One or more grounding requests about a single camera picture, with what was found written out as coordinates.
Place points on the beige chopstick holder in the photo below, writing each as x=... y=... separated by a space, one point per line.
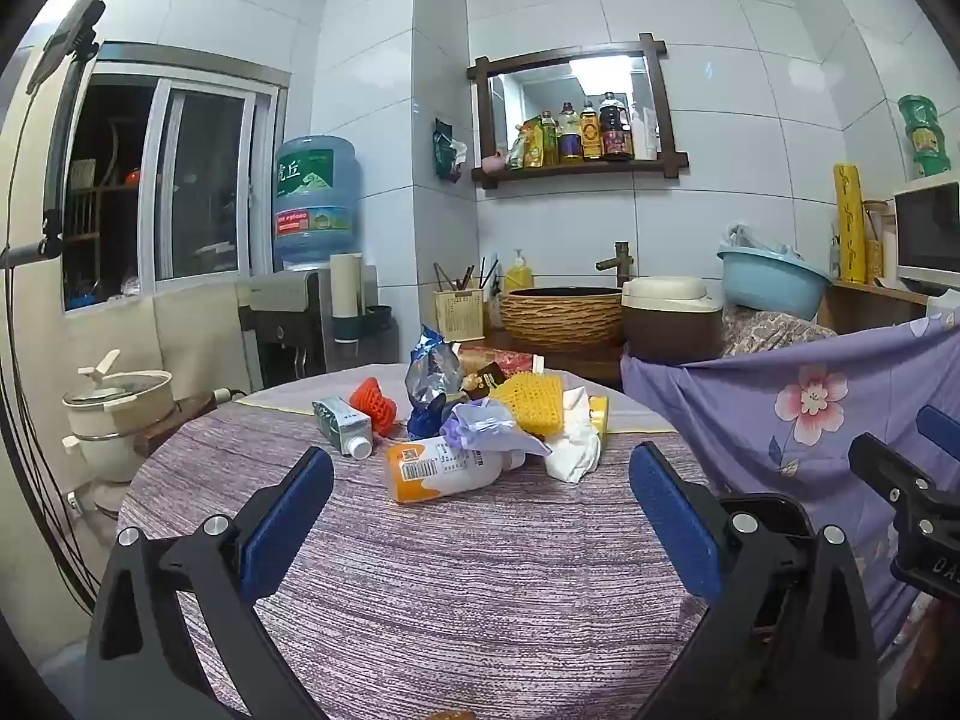
x=459 y=315

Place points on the white microwave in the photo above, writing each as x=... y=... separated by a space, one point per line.
x=930 y=229

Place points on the glass jar wooden lid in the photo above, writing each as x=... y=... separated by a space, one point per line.
x=877 y=244

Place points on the bamboo faucet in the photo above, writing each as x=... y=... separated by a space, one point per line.
x=621 y=262

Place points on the green and white carton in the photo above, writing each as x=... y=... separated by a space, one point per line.
x=337 y=424

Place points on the purple floral cloth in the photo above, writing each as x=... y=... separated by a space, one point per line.
x=750 y=397

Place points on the yellow oil bottle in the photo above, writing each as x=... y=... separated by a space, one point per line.
x=549 y=142

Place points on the white tissue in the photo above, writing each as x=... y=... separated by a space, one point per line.
x=574 y=442

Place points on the brown biscuit bag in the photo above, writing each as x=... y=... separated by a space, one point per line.
x=484 y=381

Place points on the water dispenser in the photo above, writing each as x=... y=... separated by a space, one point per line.
x=281 y=315

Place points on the light blue plastic basin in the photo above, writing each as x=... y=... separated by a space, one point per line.
x=772 y=281

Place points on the brown paisley cloth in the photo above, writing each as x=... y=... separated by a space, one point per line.
x=772 y=334

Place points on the yellow soap dispenser bottle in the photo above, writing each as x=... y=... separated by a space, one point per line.
x=519 y=277

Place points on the dark teal holder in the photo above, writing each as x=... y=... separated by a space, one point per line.
x=367 y=326

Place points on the blue foil snack bag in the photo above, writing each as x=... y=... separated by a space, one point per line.
x=431 y=382

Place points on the purple plastic bag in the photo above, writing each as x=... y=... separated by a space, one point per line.
x=480 y=424

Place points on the yellow pouch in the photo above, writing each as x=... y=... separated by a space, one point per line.
x=532 y=146

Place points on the brown and cream rice cooker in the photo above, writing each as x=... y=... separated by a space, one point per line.
x=667 y=322

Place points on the orange foam net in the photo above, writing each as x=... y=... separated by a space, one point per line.
x=375 y=401

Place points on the yellow foam net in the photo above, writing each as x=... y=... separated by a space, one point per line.
x=532 y=401

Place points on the dark soy sauce bottle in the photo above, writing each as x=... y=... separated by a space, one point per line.
x=615 y=131

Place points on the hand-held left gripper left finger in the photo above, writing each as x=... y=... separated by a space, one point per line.
x=289 y=521

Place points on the grey plastic bag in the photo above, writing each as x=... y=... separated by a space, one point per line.
x=754 y=240

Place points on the yellow chip can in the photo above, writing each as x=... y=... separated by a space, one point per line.
x=600 y=416

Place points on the cream cooking pot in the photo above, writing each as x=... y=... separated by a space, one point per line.
x=112 y=420

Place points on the wooden side shelf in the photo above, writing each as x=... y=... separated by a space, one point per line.
x=862 y=311

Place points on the purple labelled oil bottle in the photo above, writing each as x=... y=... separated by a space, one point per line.
x=570 y=139

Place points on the white paper roll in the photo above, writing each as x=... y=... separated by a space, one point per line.
x=346 y=285

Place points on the blue water bottle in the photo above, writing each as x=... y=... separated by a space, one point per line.
x=315 y=202

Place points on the white bottle orange label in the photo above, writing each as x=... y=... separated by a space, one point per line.
x=442 y=469

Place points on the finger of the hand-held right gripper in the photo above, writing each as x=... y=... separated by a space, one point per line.
x=877 y=465
x=941 y=429

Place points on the small pink teapot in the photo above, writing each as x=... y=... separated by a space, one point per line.
x=493 y=163

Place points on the brown labelled sauce bottle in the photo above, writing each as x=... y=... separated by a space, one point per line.
x=591 y=135

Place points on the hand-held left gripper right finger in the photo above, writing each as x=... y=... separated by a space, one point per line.
x=671 y=521

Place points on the tall yellow box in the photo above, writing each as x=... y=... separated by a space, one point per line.
x=847 y=217

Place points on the hanging green bag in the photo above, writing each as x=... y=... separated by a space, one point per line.
x=446 y=150

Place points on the wicker basin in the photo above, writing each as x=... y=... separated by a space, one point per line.
x=559 y=322

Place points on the bundle of chopsticks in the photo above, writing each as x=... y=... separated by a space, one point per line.
x=466 y=277

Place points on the sliding window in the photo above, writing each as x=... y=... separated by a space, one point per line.
x=161 y=187

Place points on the white plastic bottle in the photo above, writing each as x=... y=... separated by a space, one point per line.
x=645 y=135

